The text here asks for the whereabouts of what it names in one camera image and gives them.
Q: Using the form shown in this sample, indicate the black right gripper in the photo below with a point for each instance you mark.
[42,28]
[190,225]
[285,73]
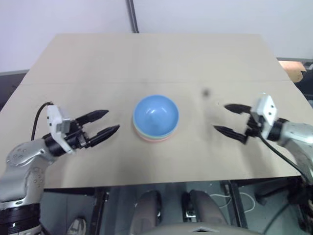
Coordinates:
[254,127]

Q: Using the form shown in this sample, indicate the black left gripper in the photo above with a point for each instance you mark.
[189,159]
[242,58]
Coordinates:
[77,138]

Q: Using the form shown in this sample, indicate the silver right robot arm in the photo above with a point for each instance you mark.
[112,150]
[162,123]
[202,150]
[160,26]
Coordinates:
[297,137]

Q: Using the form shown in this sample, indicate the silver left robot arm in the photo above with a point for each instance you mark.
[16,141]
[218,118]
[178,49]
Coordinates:
[23,166]

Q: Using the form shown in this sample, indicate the pink plastic bowl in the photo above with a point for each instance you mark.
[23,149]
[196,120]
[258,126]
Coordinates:
[149,140]

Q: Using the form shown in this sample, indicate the blue plastic bowl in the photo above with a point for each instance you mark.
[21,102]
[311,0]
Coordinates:
[156,115]

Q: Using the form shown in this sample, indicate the dark rounded shape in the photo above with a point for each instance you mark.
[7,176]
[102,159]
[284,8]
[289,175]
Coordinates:
[146,210]
[206,206]

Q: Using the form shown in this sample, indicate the dark furniture beside table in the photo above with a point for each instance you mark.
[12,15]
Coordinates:
[12,85]

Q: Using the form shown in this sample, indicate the grey sneaker shoe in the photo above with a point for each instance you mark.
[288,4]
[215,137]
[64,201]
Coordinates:
[77,226]

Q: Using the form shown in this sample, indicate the grey robot torso edge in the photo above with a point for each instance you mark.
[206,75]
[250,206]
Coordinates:
[195,230]

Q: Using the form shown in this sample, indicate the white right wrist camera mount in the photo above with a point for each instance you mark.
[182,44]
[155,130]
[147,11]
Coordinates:
[267,107]

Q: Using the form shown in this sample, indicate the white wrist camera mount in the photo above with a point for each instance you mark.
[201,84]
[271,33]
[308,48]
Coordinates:
[267,107]
[54,117]

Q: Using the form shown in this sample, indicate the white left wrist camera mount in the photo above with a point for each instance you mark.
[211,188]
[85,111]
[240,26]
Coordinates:
[54,117]

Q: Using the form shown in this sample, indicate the black table frame leg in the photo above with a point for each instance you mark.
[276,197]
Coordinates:
[237,203]
[99,210]

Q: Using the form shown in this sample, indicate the dark vertical post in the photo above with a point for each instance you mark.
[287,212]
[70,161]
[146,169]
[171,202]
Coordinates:
[132,16]

